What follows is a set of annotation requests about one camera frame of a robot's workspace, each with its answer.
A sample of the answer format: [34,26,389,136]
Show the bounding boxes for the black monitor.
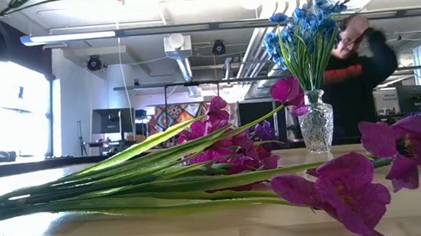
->
[90,106,137,136]
[396,83,421,114]

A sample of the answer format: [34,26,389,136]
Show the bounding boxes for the magenta artificial flower bunch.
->
[0,65,421,236]

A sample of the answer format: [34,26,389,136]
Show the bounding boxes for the black aluminium table frame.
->
[0,129,368,177]

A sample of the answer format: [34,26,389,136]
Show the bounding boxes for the blue artificial flower bunch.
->
[299,0,360,92]
[260,10,311,95]
[276,3,346,94]

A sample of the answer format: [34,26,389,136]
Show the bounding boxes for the black overhead rail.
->
[113,60,421,97]

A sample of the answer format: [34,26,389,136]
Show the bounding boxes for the black cabinet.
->
[238,97,290,146]

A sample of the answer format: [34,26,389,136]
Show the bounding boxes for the silver ceiling ducts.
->
[232,24,285,101]

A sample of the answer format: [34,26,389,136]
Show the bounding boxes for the black ceiling speaker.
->
[211,39,228,56]
[86,54,104,72]

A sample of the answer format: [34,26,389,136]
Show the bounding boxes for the clear cut glass vase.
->
[295,88,338,155]

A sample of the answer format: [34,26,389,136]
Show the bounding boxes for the long ceiling light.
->
[19,26,117,47]

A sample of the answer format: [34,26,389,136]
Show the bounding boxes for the bright window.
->
[0,57,58,164]

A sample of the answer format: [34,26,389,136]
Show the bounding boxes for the colourful patterned quilt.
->
[147,98,243,153]

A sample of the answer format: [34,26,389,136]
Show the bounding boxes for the white ceiling duct box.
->
[162,30,202,100]

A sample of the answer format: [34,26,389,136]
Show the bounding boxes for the person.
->
[314,10,406,142]

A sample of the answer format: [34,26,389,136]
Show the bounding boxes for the grey overhead beam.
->
[114,2,421,43]

